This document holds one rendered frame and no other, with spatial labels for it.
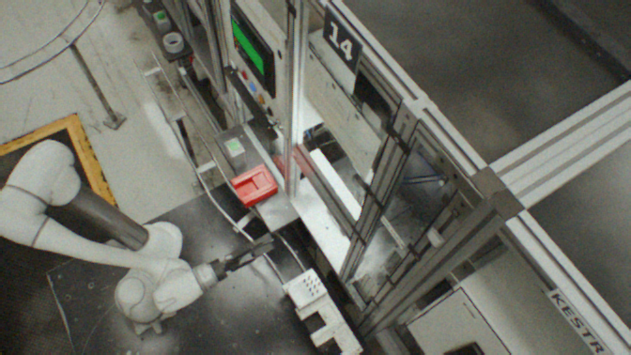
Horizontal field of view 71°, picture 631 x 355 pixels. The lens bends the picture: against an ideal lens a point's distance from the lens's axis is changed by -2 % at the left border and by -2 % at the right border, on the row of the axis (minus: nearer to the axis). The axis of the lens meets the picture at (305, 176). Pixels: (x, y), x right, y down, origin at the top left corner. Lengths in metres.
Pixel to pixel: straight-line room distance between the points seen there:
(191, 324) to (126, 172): 1.44
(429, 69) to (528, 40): 0.23
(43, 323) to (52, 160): 1.60
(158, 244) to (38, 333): 1.31
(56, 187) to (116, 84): 2.15
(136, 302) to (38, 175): 0.61
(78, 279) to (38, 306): 0.84
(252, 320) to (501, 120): 1.44
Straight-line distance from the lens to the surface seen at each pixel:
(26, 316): 3.07
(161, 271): 1.69
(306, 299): 1.77
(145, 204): 3.05
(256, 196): 1.87
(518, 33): 1.04
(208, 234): 2.14
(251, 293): 2.03
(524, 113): 0.91
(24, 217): 1.53
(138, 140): 3.30
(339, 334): 1.82
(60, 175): 1.57
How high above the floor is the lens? 2.66
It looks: 62 degrees down
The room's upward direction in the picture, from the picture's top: 5 degrees clockwise
